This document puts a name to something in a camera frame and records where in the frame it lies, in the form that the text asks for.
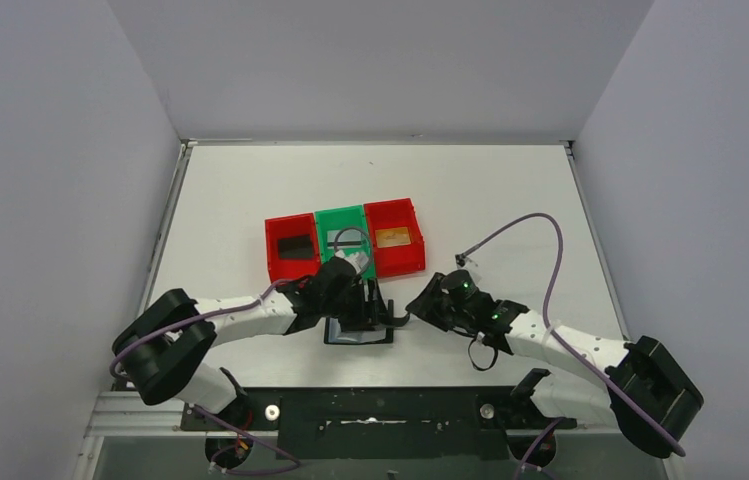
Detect silver card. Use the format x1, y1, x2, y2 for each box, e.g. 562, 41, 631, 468
326, 229, 366, 250

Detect red bin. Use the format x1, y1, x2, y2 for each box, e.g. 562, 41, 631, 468
264, 213, 321, 282
363, 198, 426, 278

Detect black card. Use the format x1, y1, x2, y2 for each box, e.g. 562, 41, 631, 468
277, 235, 315, 260

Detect black leather card holder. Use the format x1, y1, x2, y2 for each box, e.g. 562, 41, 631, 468
323, 314, 410, 346

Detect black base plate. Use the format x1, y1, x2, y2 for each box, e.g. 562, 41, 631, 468
218, 368, 552, 461

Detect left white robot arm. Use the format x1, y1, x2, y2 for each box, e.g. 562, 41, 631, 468
109, 253, 409, 413

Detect green bin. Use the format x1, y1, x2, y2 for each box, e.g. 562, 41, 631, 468
314, 205, 376, 279

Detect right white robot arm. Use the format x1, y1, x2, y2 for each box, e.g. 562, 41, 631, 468
406, 270, 704, 459

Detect aluminium frame rail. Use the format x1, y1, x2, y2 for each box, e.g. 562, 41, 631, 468
74, 391, 691, 479

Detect gold card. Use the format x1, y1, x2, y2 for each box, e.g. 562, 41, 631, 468
375, 227, 412, 249

